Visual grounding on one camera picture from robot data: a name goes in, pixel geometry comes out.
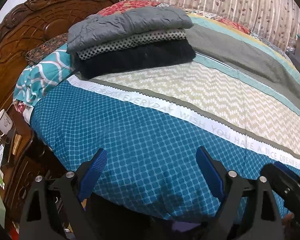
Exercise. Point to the carved wooden headboard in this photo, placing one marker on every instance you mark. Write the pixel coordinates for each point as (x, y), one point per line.
(27, 22)

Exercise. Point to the white mug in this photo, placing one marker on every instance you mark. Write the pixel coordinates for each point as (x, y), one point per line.
(3, 122)

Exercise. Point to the teal lattice pillow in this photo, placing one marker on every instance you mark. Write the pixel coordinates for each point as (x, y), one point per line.
(40, 77)

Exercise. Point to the person's right hand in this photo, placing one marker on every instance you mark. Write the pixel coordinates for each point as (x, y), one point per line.
(287, 218)

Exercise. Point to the beige leaf-pattern curtain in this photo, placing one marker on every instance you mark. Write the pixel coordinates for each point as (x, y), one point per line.
(215, 0)

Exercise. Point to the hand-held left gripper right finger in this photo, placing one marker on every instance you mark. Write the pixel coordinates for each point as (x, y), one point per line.
(210, 172)

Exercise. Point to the black box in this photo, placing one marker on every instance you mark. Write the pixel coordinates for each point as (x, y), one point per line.
(8, 145)

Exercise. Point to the patchwork printed bedspread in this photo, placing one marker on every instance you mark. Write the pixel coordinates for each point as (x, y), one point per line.
(145, 130)

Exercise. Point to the brown floral pillow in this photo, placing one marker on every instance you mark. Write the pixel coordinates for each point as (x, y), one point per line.
(45, 47)

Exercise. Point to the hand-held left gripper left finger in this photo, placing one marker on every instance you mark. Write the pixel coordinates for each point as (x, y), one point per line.
(95, 170)

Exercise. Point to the grey puffer jacket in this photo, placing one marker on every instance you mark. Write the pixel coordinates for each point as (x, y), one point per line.
(130, 25)

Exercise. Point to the black-dotted white sweater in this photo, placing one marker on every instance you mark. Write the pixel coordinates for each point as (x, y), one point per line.
(130, 41)

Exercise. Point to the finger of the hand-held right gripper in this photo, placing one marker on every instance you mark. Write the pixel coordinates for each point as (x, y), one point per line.
(277, 180)
(292, 169)

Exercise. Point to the black fuzzy garment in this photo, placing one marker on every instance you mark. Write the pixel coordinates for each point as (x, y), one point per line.
(140, 57)

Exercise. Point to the wooden nightstand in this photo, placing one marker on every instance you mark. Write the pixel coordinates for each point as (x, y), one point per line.
(22, 175)

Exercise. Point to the gold cylinder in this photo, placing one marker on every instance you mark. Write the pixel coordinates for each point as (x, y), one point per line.
(16, 143)

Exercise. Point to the floral bed sheet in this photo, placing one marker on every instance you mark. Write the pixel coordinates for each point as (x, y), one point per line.
(21, 107)

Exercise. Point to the purple cloth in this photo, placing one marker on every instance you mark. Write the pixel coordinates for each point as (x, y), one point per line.
(182, 227)

